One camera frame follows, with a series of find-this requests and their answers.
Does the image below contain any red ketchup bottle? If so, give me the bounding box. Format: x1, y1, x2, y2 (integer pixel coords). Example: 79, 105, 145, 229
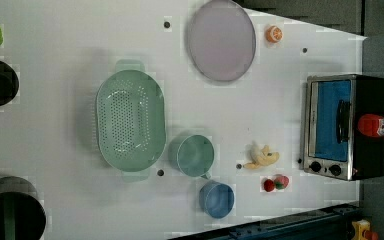
357, 114, 384, 138

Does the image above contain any black toaster oven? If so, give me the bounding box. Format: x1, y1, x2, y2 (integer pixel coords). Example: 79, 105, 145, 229
302, 74, 384, 181

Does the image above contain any green mug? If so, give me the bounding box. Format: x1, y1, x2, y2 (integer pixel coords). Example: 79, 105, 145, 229
168, 135, 215, 179

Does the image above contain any green perforated colander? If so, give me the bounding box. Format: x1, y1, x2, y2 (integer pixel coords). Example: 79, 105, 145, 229
95, 59, 166, 183

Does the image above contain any peeled toy banana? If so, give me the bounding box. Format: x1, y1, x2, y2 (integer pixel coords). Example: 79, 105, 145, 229
243, 142, 280, 170

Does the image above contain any grey round plate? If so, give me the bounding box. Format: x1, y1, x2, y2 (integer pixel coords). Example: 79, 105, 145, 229
187, 0, 256, 81

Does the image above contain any dark red toy strawberry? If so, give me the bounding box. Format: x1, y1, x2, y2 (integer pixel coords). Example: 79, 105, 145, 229
263, 179, 275, 192

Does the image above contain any pink toy strawberry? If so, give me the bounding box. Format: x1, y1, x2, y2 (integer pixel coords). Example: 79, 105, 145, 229
274, 175, 289, 190

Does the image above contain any orange slice toy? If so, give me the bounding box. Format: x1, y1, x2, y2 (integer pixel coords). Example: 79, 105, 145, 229
265, 26, 283, 43

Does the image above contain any yellow orange object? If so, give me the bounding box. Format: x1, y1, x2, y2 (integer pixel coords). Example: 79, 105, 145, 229
352, 220, 379, 240

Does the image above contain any black container with green strip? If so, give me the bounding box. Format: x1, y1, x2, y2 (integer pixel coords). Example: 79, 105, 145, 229
0, 176, 47, 240

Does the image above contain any blue metal frame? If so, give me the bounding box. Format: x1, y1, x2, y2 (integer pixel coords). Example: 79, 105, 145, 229
170, 204, 362, 240

